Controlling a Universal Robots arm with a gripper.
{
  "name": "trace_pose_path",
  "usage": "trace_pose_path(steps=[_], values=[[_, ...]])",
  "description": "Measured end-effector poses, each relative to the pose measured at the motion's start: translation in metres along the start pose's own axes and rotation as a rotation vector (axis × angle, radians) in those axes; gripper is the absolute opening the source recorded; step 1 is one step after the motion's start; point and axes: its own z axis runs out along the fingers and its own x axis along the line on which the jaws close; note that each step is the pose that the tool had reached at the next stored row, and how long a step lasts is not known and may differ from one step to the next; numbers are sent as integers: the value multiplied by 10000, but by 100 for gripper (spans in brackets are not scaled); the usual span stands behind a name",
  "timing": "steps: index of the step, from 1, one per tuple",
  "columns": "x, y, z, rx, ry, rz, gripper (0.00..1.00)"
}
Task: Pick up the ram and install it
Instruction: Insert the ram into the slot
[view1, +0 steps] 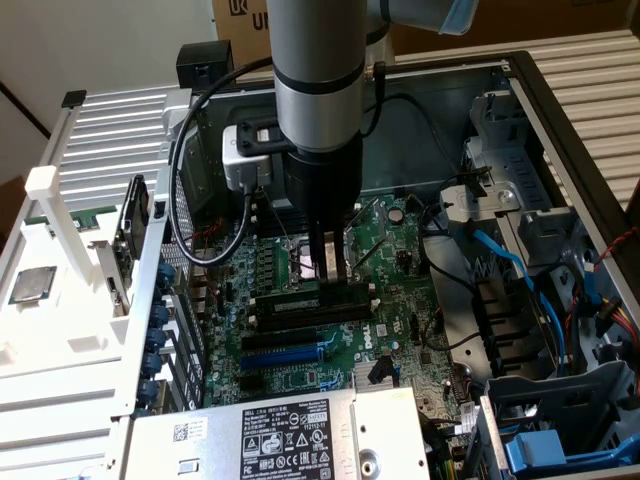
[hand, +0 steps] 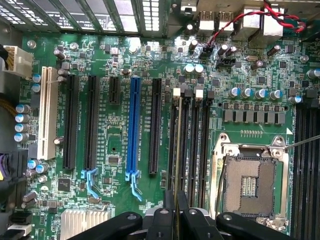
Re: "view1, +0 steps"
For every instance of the long black expansion slot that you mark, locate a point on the long black expansion slot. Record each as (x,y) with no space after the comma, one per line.
(280,339)

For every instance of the silver chipset heatsink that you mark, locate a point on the silver chipset heatsink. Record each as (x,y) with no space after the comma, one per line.
(367,372)

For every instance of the printed cardboard box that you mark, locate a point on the printed cardboard box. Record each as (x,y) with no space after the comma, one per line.
(240,30)

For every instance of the short black expansion slot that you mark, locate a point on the short black expansion slot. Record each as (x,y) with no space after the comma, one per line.
(251,384)

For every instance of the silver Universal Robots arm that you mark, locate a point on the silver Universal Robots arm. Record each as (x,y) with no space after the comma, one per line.
(320,75)

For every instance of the long blue expansion slot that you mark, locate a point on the long blue expansion slot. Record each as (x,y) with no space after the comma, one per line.
(280,357)

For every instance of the thin metal locking lever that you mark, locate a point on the thin metal locking lever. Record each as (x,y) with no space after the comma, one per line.
(371,254)
(280,224)

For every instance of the blue card retention clip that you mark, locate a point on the blue card retention clip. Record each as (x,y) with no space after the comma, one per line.
(159,315)
(156,339)
(151,364)
(146,391)
(166,276)

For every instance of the grey power supply unit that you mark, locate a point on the grey power supply unit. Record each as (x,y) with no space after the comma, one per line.
(200,450)

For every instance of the plain brown cardboard box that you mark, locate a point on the plain brown cardboard box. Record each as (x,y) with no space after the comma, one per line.
(540,20)

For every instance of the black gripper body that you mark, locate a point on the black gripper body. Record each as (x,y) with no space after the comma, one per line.
(325,180)

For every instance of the black rail end cap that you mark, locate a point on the black rail end cap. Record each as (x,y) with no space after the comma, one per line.
(74,98)

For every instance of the open PC case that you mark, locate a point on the open PC case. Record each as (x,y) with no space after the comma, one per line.
(400,165)

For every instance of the CPU socket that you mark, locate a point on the CPU socket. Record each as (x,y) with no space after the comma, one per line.
(300,260)

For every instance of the green Dell motherboard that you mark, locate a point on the green Dell motherboard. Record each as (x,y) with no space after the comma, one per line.
(400,320)

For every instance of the green RAM stick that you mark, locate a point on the green RAM stick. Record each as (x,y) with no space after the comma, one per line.
(290,302)
(85,220)

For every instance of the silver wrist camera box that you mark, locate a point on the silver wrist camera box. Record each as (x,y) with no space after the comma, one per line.
(245,160)

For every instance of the black graphics card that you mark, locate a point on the black graphics card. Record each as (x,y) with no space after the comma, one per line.
(131,225)

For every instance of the grey metal disk bay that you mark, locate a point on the grey metal disk bay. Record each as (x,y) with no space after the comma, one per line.
(520,165)

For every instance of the small black box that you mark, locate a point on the small black box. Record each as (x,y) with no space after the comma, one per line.
(205,62)

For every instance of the blue plastic latch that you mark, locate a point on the blue plastic latch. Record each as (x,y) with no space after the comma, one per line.
(535,447)

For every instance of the silver coin battery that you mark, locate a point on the silver coin battery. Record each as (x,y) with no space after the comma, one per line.
(396,215)

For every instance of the silver CPU chip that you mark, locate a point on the silver CPU chip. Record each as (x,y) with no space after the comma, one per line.
(34,285)

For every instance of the grey blue plastic cage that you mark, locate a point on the grey blue plastic cage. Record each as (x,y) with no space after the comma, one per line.
(550,400)

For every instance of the white parts rack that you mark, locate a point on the white parts rack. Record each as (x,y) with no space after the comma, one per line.
(75,320)

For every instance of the black plastic air shroud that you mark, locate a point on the black plastic air shroud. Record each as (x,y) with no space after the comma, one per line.
(510,330)

